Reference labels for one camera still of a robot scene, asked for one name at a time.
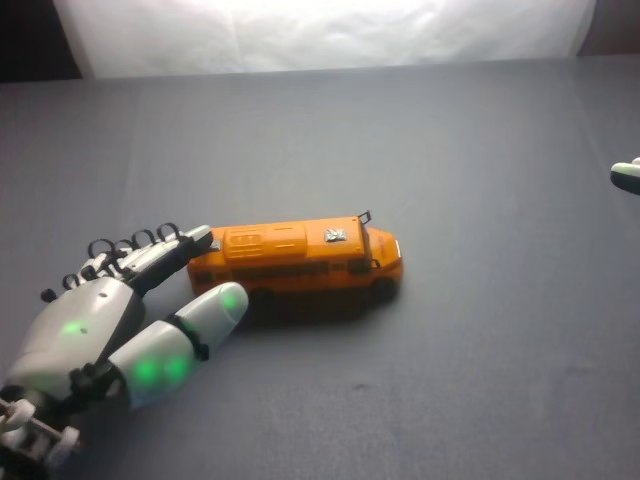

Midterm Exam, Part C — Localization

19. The white backdrop sheet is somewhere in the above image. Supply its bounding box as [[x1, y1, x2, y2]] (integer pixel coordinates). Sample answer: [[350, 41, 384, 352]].
[[52, 0, 599, 79]]

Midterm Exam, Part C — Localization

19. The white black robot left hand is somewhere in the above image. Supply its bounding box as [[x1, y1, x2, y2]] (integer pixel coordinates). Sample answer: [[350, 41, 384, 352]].
[[4, 223, 250, 414]]

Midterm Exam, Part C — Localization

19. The grey table cloth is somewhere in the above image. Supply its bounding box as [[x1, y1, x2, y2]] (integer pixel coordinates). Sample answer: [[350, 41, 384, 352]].
[[0, 54, 640, 480]]

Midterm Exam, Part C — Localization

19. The yellow toy school bus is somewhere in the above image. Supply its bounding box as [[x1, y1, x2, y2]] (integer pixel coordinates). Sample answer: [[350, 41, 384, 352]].
[[187, 208, 405, 306]]

